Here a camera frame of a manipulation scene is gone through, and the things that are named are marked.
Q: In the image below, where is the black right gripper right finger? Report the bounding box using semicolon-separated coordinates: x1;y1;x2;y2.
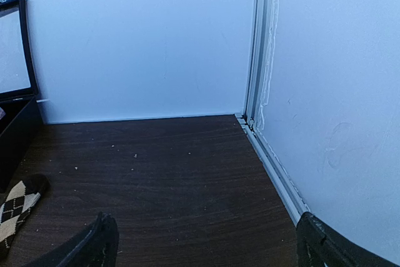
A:
296;211;395;267

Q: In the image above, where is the aluminium right corner post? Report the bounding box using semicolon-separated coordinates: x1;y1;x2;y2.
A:
242;0;279;131

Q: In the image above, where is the black box with glass lid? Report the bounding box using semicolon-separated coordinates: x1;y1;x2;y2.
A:
1;0;43;193

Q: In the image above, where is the brown tan argyle sock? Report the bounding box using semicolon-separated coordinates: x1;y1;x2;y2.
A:
1;174;49;261

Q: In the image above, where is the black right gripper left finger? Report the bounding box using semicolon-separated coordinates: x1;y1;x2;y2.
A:
29;212;119;266

